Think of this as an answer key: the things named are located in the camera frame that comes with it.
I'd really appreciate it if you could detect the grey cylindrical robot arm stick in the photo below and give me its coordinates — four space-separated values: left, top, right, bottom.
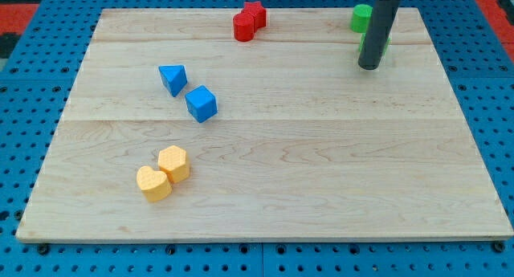
358 0 401 70

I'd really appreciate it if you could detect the blue cube block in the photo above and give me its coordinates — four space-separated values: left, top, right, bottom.
185 85 218 123

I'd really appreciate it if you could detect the light wooden board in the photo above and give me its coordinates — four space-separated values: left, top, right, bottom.
16 8 513 244

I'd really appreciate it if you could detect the yellow hexagon block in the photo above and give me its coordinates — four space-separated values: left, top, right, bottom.
157 145 190 184

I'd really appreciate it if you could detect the blue triangular prism block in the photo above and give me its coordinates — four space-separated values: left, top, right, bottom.
158 65 188 97

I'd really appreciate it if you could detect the red cylinder block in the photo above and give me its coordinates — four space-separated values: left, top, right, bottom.
232 12 255 42

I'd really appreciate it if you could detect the yellow heart block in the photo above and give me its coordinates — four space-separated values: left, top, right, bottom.
136 166 173 202

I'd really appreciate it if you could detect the red star block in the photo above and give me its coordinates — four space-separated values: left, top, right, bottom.
243 1 267 31

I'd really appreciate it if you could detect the green block behind stick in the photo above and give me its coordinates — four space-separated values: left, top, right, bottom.
358 33 390 55

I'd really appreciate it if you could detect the green cylinder block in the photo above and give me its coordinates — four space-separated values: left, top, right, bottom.
350 4 373 33

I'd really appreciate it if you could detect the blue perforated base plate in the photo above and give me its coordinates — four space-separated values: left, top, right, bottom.
1 0 513 276

